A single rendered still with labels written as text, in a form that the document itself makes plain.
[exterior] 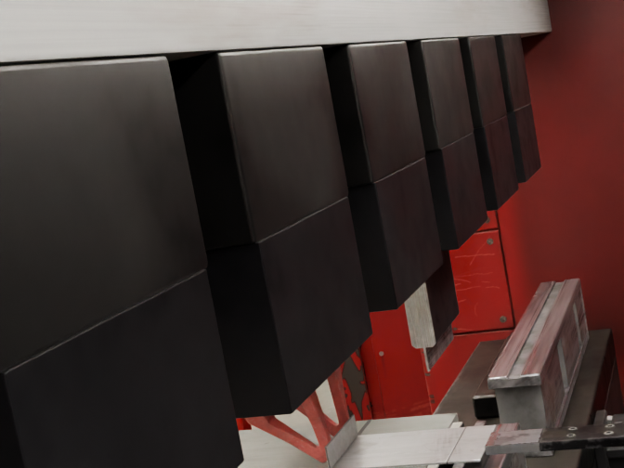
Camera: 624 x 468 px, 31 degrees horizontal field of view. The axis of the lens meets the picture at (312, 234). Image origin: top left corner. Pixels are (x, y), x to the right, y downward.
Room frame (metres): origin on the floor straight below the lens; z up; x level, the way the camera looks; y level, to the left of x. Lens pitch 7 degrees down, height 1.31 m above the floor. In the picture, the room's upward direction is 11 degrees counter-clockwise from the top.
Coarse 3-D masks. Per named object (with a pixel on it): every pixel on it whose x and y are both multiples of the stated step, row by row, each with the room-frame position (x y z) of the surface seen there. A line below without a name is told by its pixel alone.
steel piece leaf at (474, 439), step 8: (464, 432) 0.95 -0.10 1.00; (472, 432) 0.95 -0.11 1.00; (480, 432) 0.94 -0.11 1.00; (488, 432) 0.94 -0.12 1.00; (464, 440) 0.93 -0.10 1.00; (472, 440) 0.93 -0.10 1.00; (480, 440) 0.92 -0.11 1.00; (456, 448) 0.91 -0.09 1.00; (464, 448) 0.91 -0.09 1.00; (472, 448) 0.91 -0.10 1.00; (480, 448) 0.90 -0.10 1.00; (456, 456) 0.90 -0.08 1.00; (464, 456) 0.89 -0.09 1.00; (472, 456) 0.89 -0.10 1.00; (480, 456) 0.88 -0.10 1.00
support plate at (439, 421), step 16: (416, 416) 1.03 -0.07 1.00; (432, 416) 1.02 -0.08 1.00; (448, 416) 1.01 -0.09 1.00; (240, 432) 1.09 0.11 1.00; (256, 432) 1.08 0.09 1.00; (304, 432) 1.05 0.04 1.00; (368, 432) 1.01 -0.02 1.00; (384, 432) 1.00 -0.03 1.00; (256, 448) 1.02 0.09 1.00; (272, 448) 1.01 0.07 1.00; (288, 448) 1.00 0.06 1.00; (240, 464) 0.98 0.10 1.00; (256, 464) 0.98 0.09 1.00; (272, 464) 0.97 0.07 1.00; (288, 464) 0.96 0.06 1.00; (304, 464) 0.95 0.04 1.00; (320, 464) 0.94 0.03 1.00
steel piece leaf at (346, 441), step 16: (352, 416) 0.99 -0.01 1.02; (352, 432) 0.99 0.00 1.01; (400, 432) 0.99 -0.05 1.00; (416, 432) 0.98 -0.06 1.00; (432, 432) 0.97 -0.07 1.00; (448, 432) 0.96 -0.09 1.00; (336, 448) 0.94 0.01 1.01; (352, 448) 0.96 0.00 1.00; (368, 448) 0.96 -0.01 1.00; (384, 448) 0.95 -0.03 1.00; (400, 448) 0.94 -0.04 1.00; (416, 448) 0.93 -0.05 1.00; (432, 448) 0.92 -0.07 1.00; (448, 448) 0.92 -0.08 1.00; (336, 464) 0.93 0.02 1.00; (352, 464) 0.92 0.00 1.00; (368, 464) 0.91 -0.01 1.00; (384, 464) 0.91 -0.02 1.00; (400, 464) 0.90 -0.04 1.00; (416, 464) 0.90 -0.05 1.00; (432, 464) 0.89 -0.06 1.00
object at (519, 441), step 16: (496, 432) 0.93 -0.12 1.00; (512, 432) 0.92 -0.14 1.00; (528, 432) 0.91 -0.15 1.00; (544, 432) 0.91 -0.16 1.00; (560, 432) 0.90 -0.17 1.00; (576, 432) 0.89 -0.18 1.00; (592, 432) 0.88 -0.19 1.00; (608, 432) 0.87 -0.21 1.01; (496, 448) 0.90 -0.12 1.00; (512, 448) 0.89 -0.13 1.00; (528, 448) 0.89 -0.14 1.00; (544, 448) 0.88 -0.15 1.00; (560, 448) 0.88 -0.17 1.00; (576, 448) 0.87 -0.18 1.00
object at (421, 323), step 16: (448, 256) 0.97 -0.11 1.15; (448, 272) 0.96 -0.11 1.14; (432, 288) 0.90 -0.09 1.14; (448, 288) 0.95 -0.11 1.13; (416, 304) 0.88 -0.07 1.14; (432, 304) 0.89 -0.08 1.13; (448, 304) 0.94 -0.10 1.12; (416, 320) 0.88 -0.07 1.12; (432, 320) 0.88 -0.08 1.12; (448, 320) 0.93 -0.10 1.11; (416, 336) 0.88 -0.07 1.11; (432, 336) 0.88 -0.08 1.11; (448, 336) 0.96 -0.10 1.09; (432, 352) 0.90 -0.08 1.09
